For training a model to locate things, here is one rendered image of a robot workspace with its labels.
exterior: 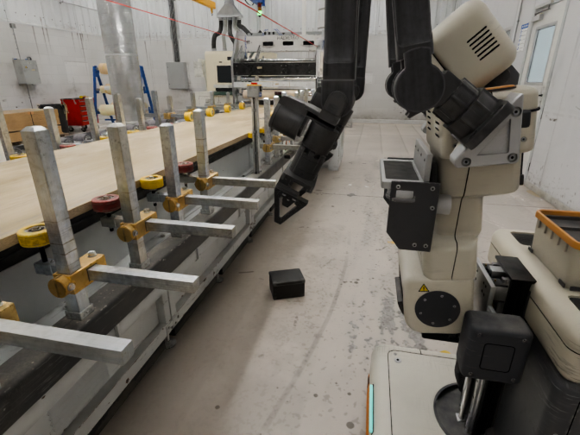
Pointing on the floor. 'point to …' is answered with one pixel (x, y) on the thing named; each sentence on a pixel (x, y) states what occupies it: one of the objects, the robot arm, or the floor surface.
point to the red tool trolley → (78, 111)
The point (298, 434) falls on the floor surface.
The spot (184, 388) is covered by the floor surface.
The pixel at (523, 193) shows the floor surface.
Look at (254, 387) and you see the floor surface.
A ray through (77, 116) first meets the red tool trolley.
